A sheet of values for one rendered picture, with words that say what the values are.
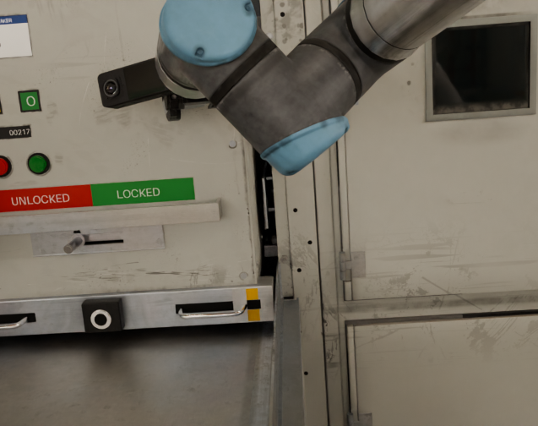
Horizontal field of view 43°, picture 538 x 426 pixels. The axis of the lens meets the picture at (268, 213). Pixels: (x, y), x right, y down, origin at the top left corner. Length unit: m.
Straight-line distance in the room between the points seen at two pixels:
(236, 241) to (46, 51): 0.40
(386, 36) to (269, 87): 0.13
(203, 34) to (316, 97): 0.13
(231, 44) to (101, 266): 0.55
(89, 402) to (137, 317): 0.20
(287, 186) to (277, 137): 0.50
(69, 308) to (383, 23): 0.69
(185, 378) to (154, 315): 0.16
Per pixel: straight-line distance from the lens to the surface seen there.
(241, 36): 0.67
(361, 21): 0.72
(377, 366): 1.27
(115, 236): 1.10
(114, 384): 1.00
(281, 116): 0.68
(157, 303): 1.10
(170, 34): 0.67
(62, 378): 1.05
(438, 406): 1.33
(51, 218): 1.07
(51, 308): 1.15
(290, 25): 1.16
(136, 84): 0.88
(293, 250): 1.21
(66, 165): 1.09
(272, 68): 0.68
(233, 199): 1.05
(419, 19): 0.67
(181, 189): 1.05
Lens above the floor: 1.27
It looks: 13 degrees down
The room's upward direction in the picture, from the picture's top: 4 degrees counter-clockwise
